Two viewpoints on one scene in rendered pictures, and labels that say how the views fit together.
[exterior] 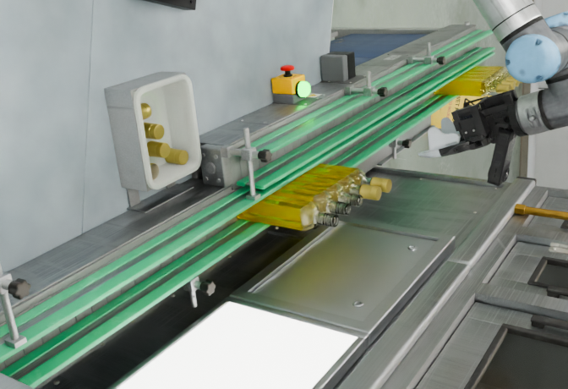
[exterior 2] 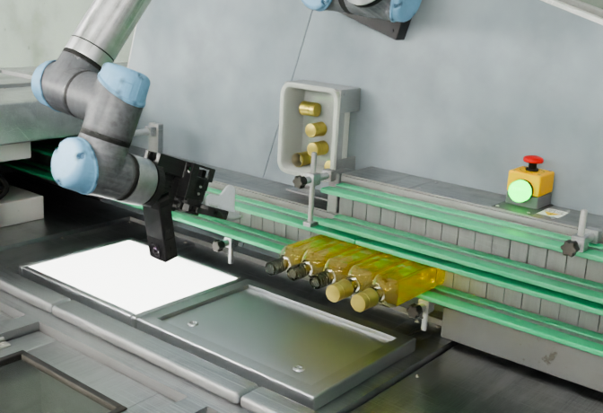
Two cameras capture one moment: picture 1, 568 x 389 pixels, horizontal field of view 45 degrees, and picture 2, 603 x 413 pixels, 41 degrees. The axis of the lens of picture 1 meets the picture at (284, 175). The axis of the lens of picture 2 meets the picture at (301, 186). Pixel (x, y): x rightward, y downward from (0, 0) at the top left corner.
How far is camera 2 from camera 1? 225 cm
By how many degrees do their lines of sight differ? 88
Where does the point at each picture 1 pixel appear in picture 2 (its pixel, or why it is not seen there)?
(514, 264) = not seen: outside the picture
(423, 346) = (114, 351)
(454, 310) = (161, 377)
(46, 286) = not seen: hidden behind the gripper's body
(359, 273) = (255, 333)
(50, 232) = (243, 161)
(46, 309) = not seen: hidden behind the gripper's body
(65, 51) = (283, 39)
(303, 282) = (253, 308)
